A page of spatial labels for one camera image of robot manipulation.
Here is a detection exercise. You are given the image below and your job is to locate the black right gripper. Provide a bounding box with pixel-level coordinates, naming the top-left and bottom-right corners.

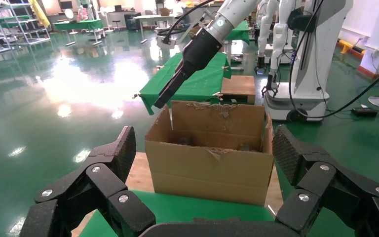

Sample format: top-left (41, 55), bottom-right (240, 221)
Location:
top-left (153, 28), bottom-right (226, 109)

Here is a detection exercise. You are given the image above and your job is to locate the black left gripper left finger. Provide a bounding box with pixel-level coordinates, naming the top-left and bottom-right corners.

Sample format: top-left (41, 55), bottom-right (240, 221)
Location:
top-left (19, 125), bottom-right (156, 237)

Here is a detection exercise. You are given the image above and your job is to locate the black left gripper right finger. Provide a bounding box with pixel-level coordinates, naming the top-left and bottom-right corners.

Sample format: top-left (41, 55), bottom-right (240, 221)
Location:
top-left (272, 124), bottom-right (379, 237)

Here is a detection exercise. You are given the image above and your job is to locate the large open cardboard carton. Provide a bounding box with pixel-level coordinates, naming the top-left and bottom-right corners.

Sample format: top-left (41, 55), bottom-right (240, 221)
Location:
top-left (144, 100), bottom-right (275, 207)

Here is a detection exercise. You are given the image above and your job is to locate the plywood board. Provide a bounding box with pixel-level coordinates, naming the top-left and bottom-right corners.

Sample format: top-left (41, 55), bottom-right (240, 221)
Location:
top-left (71, 151), bottom-right (284, 237)

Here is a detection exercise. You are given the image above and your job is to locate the low wooden crate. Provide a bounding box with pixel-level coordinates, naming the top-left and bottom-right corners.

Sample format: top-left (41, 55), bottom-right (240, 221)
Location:
top-left (220, 76), bottom-right (257, 105)

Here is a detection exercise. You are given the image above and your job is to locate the white table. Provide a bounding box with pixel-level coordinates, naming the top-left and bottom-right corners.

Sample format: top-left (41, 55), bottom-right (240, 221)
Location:
top-left (132, 14), bottom-right (177, 41)

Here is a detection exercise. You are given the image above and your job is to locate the black cabinet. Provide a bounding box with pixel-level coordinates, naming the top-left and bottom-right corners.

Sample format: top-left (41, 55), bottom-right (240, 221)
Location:
top-left (124, 13), bottom-right (142, 32)

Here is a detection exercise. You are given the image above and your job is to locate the black power adapter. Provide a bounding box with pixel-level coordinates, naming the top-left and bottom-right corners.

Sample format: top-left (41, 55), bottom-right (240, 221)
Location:
top-left (351, 107), bottom-right (379, 118)

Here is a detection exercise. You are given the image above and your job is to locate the white standing robot body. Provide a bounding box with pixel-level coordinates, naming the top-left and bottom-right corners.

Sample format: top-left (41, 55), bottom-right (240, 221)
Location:
top-left (264, 0), bottom-right (354, 122)

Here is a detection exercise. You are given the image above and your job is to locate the orange floor barrier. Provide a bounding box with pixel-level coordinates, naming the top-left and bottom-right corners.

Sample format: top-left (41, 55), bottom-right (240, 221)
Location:
top-left (337, 39), bottom-right (367, 56)

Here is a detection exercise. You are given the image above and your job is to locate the yellow hanging cloth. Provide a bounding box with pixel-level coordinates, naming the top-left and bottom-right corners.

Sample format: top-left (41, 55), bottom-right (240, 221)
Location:
top-left (29, 0), bottom-right (51, 30)

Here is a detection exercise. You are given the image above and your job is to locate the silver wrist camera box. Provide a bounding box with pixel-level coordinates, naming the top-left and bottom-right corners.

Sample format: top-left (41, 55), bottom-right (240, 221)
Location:
top-left (156, 33), bottom-right (181, 50)

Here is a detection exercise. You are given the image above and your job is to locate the silver camera mounting bracket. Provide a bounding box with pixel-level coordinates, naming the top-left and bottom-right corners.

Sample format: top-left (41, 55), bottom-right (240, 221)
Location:
top-left (173, 9), bottom-right (217, 43)

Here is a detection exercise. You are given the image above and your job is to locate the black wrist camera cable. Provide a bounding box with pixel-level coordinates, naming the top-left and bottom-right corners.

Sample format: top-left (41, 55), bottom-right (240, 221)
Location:
top-left (156, 0), bottom-right (218, 45)

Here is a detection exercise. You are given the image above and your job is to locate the black floor cable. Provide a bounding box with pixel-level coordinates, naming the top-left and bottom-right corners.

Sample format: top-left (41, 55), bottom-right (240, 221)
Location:
top-left (288, 0), bottom-right (379, 120)

